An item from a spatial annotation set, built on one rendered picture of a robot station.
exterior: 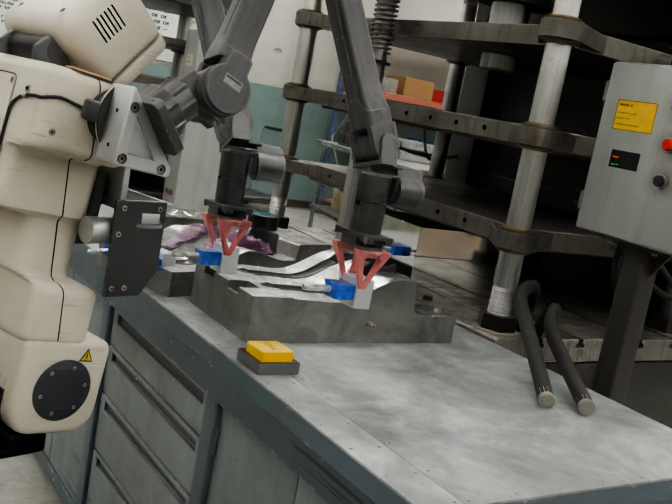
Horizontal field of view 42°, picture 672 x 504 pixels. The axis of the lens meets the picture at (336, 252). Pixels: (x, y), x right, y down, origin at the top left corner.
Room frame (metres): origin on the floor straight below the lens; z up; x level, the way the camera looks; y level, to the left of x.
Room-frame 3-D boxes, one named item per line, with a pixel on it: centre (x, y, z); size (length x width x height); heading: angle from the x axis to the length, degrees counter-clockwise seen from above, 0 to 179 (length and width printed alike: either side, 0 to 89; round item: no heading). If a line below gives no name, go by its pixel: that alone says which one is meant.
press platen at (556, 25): (2.76, -0.40, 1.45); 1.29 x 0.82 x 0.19; 34
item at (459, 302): (2.77, -0.39, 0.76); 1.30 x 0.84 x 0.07; 34
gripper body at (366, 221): (1.53, -0.04, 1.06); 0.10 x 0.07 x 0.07; 34
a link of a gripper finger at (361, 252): (1.52, -0.05, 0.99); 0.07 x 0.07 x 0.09; 34
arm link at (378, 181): (1.53, -0.05, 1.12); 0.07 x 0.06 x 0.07; 128
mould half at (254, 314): (1.78, 0.00, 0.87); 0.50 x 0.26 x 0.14; 124
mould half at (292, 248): (2.03, 0.27, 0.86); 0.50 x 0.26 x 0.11; 141
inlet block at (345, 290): (1.51, -0.01, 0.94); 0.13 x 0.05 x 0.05; 124
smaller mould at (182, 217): (2.44, 0.47, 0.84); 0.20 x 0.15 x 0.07; 124
